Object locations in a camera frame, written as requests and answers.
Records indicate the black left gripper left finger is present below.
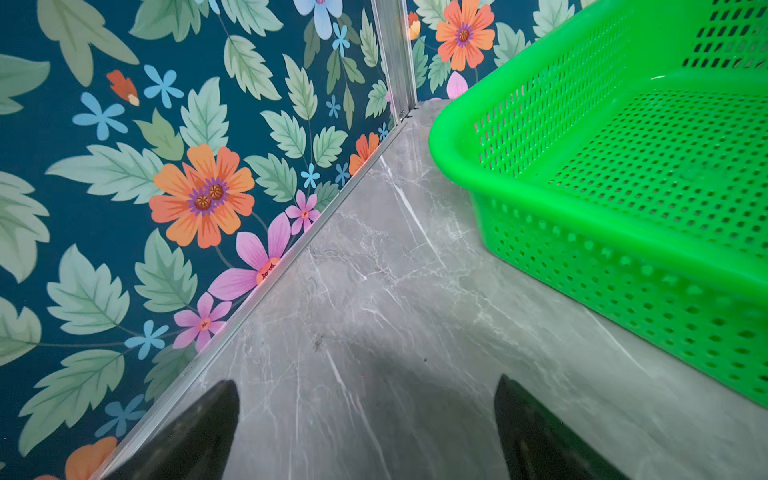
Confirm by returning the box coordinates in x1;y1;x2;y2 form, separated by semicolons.
107;380;240;480

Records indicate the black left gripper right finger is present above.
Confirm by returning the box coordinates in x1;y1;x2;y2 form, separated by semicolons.
493;375;627;480

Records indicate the green plastic basket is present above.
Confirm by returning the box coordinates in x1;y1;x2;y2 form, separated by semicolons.
429;1;767;405

